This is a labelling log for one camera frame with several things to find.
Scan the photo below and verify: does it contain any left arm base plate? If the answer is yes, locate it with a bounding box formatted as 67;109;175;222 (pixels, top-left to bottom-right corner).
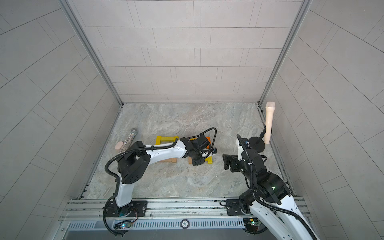
103;199;148;218

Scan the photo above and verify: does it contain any red orange block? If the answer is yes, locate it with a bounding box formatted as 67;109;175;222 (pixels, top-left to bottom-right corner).
206;137;211;149

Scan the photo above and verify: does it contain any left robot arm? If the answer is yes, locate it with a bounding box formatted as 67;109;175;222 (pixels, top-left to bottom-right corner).
103;128;218;237

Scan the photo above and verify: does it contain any beige microphone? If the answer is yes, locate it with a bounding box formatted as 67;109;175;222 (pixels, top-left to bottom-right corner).
264;102;276;145

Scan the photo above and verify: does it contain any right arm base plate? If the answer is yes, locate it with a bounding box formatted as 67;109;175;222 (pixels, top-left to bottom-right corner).
220;199;252;216

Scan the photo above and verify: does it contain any left circuit board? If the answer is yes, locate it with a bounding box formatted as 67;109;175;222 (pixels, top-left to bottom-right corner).
114;220;134;230

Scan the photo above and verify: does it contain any right circuit board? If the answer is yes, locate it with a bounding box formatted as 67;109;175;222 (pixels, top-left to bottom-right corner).
243;218;261;233

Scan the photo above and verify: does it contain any aluminium rail frame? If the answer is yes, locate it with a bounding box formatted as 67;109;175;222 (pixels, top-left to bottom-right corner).
56;198;305;239

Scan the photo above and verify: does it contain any glitter silver microphone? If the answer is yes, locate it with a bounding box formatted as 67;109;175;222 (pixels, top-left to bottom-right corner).
121;129;138;153

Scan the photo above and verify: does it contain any round sticker on rail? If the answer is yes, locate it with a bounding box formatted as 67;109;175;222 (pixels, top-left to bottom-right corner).
181;219;190;229

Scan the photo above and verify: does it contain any circuit board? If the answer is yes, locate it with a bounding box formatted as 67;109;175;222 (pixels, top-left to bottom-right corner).
114;220;134;230
243;218;261;233

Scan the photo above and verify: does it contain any lime yellow block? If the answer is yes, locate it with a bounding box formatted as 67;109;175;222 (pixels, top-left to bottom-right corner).
205;157;213;164
161;137;179;142

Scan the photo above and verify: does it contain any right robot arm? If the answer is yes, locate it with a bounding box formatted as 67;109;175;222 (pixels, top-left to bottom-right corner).
223;135;319;240

